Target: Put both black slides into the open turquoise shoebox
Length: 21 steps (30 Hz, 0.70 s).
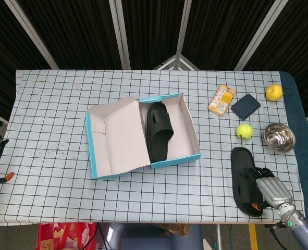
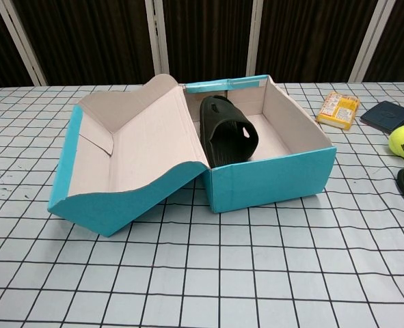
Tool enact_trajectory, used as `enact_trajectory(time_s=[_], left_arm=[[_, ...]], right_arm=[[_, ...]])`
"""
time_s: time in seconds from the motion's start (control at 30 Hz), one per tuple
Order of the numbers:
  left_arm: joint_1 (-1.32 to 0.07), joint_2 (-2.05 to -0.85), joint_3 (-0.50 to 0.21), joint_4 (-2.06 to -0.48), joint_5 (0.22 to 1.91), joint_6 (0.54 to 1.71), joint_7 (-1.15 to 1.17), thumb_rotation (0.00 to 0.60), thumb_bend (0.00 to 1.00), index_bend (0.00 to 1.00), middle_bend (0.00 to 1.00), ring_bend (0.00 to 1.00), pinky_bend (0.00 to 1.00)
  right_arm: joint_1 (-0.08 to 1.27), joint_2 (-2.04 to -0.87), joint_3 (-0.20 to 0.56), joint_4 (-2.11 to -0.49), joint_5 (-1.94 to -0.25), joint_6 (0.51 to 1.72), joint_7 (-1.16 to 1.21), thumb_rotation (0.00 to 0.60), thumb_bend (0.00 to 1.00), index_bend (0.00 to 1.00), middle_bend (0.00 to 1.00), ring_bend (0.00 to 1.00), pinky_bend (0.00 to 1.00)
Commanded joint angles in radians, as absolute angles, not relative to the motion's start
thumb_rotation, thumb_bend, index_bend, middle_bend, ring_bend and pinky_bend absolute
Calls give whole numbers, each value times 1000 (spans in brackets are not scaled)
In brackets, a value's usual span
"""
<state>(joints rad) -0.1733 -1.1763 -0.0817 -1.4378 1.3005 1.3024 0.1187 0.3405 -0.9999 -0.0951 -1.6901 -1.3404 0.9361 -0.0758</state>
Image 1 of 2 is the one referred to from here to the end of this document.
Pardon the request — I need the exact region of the yellow tennis ball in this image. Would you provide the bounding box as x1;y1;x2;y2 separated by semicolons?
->
236;123;254;140

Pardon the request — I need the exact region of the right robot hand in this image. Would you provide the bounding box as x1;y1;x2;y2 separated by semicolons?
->
247;167;294;211

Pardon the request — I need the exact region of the white grid tablecloth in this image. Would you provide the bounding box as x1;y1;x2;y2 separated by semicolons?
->
0;69;304;224

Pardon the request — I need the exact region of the yellow lemon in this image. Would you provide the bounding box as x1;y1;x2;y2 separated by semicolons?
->
265;83;284;102

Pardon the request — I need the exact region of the red patterned bag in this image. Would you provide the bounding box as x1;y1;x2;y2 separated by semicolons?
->
38;222;98;250

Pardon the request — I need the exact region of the light blue shoe box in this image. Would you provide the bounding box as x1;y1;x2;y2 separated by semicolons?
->
85;92;202;180

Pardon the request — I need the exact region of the metal table leg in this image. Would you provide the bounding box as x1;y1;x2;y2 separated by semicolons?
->
215;223;224;250

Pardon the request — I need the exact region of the white screen frame post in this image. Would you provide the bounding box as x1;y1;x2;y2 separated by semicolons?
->
4;0;59;70
234;0;287;70
175;0;193;70
109;0;131;70

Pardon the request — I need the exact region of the dark blue wallet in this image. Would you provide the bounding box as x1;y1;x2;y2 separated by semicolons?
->
230;94;261;121

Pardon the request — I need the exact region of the black slipper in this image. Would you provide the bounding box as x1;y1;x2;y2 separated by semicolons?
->
230;147;264;217
146;102;175;162

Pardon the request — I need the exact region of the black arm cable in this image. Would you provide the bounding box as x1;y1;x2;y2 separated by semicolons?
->
264;221;290;250

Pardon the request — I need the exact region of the yellow retail blister package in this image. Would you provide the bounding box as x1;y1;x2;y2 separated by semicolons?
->
207;84;236;117

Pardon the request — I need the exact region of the triangular metal screen foot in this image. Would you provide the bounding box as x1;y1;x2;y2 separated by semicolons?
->
153;54;200;70

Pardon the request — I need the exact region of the stainless steel bowl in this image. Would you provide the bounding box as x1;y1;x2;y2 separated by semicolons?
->
263;122;296;153

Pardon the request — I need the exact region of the dark blue table pad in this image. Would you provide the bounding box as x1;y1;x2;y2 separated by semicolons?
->
278;71;308;222

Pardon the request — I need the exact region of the brown paper bag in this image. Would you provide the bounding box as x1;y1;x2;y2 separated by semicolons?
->
157;223;190;236

